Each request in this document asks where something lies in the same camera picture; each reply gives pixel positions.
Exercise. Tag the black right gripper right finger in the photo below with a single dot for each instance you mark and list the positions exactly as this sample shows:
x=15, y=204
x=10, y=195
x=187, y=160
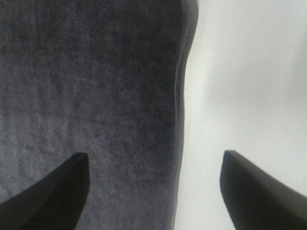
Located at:
x=257, y=201

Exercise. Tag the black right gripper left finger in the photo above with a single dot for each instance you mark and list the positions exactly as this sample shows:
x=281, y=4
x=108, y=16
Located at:
x=53, y=203

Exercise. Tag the dark navy towel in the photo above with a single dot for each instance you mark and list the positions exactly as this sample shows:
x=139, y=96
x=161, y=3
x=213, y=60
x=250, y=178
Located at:
x=100, y=77

